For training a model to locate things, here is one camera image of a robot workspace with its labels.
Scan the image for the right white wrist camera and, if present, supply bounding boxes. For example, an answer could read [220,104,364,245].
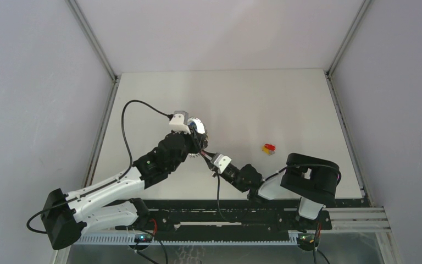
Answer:
[210,153,232,174]

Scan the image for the red and yellow tagged keys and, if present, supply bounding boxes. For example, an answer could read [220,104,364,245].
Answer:
[262,144,276,155]

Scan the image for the black camera cable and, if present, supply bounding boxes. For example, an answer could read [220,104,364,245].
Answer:
[216,174,248,224]
[26,100,175,235]

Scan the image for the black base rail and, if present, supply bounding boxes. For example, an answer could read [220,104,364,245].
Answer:
[84,198,334,243]

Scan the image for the aluminium frame post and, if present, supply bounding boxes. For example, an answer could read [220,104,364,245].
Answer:
[65,0,118,83]
[325,0,374,79]

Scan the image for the right black camera cable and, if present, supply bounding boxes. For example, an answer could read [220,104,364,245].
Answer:
[216,174,248,224]

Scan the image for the right aluminium frame post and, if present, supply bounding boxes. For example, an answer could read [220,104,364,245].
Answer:
[325,0,374,79]

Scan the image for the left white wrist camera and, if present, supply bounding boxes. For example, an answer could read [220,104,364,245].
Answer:
[169,111,190,134]

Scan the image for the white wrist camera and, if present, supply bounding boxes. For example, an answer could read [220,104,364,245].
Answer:
[169,111,190,134]
[210,153,232,174]

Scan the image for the metal key organizer ring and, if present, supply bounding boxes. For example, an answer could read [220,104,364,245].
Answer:
[186,116,209,161]

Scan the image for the left aluminium frame post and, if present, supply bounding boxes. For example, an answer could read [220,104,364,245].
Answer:
[65,0,118,83]

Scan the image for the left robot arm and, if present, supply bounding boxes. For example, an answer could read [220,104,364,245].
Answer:
[40,131,208,250]

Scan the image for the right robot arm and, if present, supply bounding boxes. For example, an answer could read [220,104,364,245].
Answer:
[201,151,342,231]

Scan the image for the left black camera cable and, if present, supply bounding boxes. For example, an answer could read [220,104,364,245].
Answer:
[26,100,175,235]

